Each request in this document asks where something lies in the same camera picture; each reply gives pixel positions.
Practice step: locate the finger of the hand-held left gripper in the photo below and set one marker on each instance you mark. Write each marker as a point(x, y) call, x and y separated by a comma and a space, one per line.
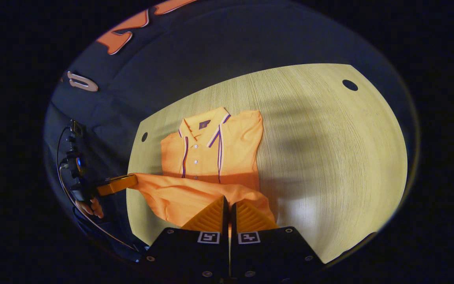
point(118, 184)

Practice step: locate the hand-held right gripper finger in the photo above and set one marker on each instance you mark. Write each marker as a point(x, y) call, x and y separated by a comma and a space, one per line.
point(226, 221)
point(233, 221)

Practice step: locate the orange T-shirt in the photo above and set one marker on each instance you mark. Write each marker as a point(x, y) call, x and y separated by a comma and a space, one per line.
point(235, 150)

